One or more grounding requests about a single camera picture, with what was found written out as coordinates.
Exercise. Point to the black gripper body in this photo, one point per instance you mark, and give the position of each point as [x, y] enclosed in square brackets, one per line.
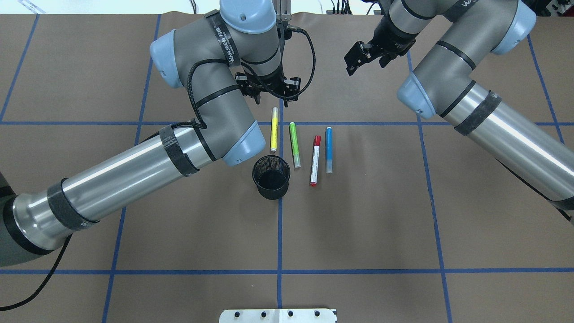
[270, 85]
[389, 37]

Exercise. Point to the yellow marker pen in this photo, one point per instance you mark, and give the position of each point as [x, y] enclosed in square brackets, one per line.
[274, 129]

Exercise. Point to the green marker pen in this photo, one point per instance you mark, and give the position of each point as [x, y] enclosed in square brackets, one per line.
[294, 145]

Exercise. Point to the red white marker pen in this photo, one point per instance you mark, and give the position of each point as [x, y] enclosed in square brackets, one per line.
[315, 157]

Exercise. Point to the blue marker pen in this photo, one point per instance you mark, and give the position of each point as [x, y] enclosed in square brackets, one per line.
[329, 149]

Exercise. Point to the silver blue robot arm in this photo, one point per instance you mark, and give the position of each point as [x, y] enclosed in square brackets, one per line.
[441, 84]
[197, 57]

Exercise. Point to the black mesh pen cup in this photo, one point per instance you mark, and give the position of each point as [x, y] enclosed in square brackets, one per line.
[271, 175]

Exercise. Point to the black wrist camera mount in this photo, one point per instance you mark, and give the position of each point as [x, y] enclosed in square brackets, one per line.
[294, 85]

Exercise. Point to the aluminium frame post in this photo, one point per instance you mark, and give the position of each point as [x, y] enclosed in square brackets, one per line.
[282, 10]

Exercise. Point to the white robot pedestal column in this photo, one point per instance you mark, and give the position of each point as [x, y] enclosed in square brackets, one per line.
[293, 315]

